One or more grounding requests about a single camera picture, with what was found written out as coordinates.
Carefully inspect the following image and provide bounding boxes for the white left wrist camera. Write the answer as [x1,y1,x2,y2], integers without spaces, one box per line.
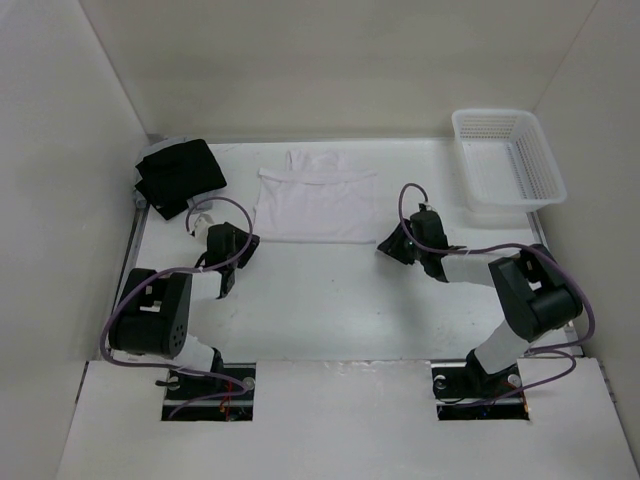
[190,213,215,239]

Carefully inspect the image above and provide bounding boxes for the aluminium table rail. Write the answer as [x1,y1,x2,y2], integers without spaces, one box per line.
[97,133,166,361]
[527,212,585,357]

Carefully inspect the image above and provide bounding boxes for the white tank top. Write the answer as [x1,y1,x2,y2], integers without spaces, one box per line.
[253,150,378,244]

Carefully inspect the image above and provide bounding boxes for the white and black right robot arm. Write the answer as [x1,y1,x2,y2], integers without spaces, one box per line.
[377,210,583,396]

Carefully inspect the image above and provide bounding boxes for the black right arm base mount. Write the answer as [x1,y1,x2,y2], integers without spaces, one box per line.
[431,362,529,421]

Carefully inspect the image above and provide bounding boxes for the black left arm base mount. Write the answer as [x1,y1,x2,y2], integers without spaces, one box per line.
[156,363,257,422]

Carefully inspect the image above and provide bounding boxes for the white plastic basket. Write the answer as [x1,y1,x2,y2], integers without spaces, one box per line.
[451,109,567,214]

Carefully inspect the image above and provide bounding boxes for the aluminium left table rail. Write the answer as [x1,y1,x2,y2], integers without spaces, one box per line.
[97,133,166,361]

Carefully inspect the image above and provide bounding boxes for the aluminium right table rail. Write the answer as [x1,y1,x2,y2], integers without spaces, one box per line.
[527,212,585,357]

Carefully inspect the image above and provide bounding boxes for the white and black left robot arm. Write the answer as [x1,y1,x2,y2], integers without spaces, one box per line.
[107,222,260,399]

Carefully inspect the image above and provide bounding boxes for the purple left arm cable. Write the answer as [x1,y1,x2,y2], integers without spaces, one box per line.
[99,197,256,419]

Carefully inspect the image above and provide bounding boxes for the folded black tank top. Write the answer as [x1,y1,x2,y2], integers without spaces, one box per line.
[133,139,229,221]

